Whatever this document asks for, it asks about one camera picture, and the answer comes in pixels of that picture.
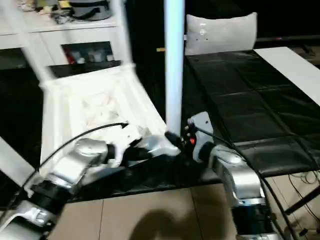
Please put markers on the white plastic table top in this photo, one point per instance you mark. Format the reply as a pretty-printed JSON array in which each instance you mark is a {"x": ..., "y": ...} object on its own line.
[{"x": 100, "y": 105}]

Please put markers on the grey pillow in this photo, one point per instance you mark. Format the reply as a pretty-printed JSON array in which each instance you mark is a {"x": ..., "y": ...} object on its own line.
[{"x": 220, "y": 32}]

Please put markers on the black floor stand leg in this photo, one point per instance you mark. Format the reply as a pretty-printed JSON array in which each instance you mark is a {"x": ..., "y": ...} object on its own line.
[{"x": 302, "y": 205}]

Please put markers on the white flat board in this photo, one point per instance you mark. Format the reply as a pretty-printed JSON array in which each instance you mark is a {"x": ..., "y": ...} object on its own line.
[{"x": 295, "y": 67}]

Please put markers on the white sideboard cabinet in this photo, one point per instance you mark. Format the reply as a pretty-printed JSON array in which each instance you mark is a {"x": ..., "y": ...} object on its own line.
[{"x": 40, "y": 35}]

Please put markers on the colourful clutter bundle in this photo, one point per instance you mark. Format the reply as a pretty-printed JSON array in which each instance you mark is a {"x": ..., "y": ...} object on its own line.
[{"x": 47, "y": 10}]

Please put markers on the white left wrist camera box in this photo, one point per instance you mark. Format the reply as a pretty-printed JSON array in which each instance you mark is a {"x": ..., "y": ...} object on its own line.
[{"x": 129, "y": 137}]

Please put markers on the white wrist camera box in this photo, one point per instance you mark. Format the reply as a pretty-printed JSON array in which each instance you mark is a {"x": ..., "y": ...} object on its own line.
[
  {"x": 129, "y": 137},
  {"x": 200, "y": 122}
]

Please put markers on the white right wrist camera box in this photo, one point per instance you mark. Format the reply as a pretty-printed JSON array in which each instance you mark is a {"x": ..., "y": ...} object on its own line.
[{"x": 200, "y": 122}]

